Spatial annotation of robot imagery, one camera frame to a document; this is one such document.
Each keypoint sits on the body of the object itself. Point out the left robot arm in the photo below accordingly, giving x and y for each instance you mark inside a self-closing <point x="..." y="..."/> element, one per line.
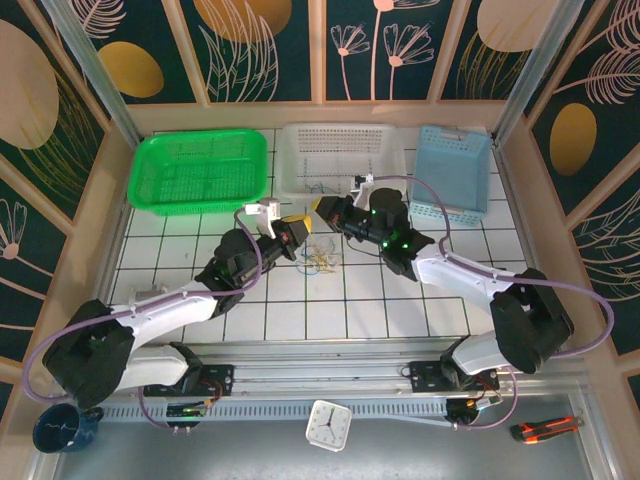
<point x="160" y="315"/>

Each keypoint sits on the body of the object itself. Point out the white plastic basket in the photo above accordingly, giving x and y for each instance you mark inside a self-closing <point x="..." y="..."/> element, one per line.
<point x="340" y="150"/>

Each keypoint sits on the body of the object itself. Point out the light blue plastic basket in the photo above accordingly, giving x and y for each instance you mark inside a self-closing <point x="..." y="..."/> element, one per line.
<point x="450" y="165"/>

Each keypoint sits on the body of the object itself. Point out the green plastic basket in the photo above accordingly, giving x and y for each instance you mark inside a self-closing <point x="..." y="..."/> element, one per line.
<point x="200" y="170"/>

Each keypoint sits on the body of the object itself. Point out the white square clock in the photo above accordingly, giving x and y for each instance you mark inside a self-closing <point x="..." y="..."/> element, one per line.
<point x="328" y="425"/>

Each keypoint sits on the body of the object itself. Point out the dark blue mug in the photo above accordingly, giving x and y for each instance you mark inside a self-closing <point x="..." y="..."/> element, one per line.
<point x="60" y="430"/>

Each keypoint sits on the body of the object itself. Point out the orange black utility knife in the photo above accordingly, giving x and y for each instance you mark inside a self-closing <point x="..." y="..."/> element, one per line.
<point x="545" y="430"/>

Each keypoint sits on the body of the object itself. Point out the small grey metal bracket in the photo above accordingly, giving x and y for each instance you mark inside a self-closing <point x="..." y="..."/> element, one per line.
<point x="145" y="292"/>

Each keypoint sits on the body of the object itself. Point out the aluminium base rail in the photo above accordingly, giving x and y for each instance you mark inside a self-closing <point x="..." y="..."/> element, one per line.
<point x="325" y="372"/>

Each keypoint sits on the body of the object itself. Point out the aluminium frame post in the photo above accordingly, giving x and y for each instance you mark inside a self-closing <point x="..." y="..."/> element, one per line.
<point x="551" y="65"/>
<point x="88" y="65"/>

